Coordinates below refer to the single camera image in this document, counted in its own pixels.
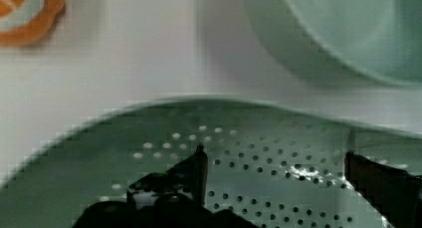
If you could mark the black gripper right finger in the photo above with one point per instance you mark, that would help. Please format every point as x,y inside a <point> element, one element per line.
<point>392,192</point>

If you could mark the mint green strainer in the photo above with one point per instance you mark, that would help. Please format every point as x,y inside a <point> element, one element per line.
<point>276,167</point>

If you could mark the orange slice toy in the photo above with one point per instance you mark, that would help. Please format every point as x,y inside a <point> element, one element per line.
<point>24,22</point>

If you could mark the mint green cup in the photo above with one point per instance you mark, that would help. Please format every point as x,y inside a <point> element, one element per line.
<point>377,39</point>

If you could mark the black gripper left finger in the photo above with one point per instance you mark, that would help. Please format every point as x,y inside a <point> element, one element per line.
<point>174,198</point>

